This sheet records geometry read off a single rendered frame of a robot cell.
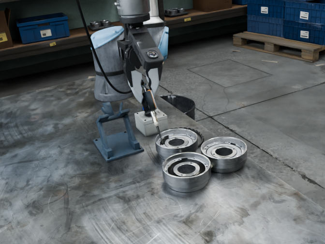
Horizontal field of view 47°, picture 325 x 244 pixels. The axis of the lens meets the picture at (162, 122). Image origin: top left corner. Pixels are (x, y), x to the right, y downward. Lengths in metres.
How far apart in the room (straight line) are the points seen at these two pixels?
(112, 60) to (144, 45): 0.44
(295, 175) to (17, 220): 1.78
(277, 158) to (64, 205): 1.84
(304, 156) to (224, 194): 1.77
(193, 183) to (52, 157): 0.41
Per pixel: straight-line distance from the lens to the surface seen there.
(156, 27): 1.27
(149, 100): 0.92
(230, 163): 0.84
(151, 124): 1.03
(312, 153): 2.57
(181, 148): 0.88
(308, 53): 4.35
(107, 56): 1.28
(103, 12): 4.93
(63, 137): 1.12
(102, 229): 0.74
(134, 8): 0.87
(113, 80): 1.30
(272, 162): 2.44
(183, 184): 0.79
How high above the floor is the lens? 1.27
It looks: 25 degrees down
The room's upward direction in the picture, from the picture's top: 6 degrees counter-clockwise
